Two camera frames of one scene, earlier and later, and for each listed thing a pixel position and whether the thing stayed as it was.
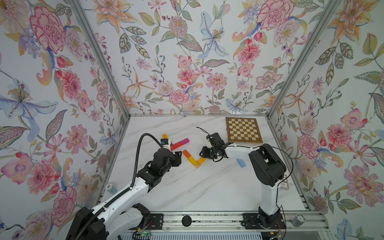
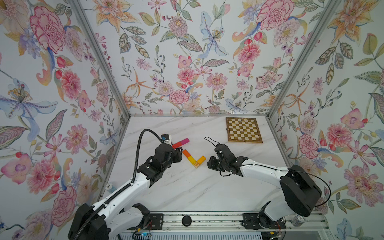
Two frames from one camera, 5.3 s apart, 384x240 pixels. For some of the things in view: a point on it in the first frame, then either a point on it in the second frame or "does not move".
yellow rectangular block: x=192 y=160 does not move
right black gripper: x=204 y=153 to x=211 y=166
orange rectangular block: x=185 y=152 does not move
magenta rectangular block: x=185 y=141 does not move
